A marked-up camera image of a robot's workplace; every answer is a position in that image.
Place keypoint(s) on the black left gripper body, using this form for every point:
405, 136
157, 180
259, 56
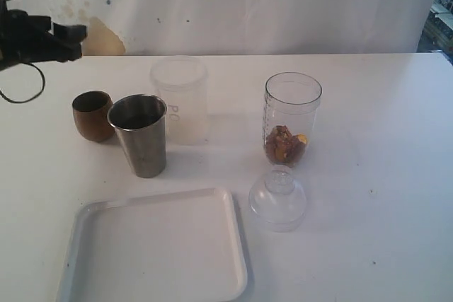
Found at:
24, 38

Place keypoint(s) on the translucent white plastic container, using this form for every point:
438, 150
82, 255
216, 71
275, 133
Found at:
181, 82

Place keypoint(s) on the stainless steel tumbler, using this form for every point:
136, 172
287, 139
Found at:
139, 123

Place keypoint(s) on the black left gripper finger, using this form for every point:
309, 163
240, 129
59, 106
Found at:
63, 52
68, 34

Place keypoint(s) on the brown wooden cup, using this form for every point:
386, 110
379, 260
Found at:
90, 110

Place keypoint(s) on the clear plastic shaker cup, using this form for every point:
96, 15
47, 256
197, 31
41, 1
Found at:
291, 99

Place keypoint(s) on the brown chunks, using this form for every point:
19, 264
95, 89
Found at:
284, 148

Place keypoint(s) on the white square plastic tray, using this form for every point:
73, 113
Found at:
179, 246

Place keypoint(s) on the clear dome shaker lid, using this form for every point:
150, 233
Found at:
277, 200

